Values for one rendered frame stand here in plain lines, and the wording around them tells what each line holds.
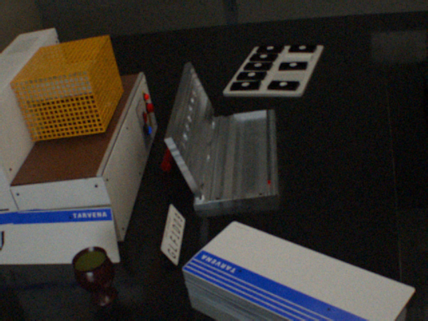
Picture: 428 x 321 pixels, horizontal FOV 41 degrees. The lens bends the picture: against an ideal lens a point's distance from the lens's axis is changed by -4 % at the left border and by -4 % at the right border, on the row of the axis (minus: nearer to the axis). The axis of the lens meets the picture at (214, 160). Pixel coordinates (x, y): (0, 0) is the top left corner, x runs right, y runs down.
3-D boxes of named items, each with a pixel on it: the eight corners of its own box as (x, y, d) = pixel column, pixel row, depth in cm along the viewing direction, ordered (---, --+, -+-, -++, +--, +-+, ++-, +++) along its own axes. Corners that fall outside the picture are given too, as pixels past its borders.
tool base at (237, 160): (279, 202, 140) (277, 189, 138) (194, 210, 143) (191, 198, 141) (275, 116, 177) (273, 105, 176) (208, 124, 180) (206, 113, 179)
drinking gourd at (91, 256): (109, 315, 117) (93, 276, 112) (77, 305, 121) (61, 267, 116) (130, 287, 124) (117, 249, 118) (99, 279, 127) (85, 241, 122)
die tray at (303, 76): (301, 96, 185) (301, 93, 185) (222, 95, 196) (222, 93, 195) (324, 48, 216) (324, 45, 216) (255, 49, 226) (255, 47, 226)
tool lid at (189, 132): (171, 137, 133) (164, 140, 133) (204, 200, 142) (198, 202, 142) (190, 61, 170) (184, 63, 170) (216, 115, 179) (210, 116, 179)
